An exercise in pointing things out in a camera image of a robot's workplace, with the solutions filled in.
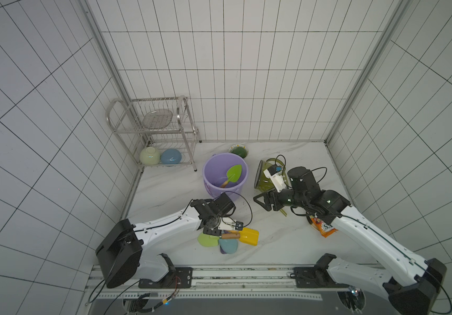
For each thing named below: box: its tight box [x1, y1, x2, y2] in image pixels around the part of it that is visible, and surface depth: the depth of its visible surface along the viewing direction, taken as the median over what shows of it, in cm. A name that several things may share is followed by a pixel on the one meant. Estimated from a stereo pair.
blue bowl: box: [160, 148, 182, 165], surface depth 106 cm
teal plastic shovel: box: [219, 238, 239, 254], surface depth 81 cm
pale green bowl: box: [139, 146, 161, 166], surface depth 104 cm
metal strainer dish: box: [142, 108, 174, 130], surface depth 96 cm
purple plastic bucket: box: [202, 152, 249, 199], surface depth 92 cm
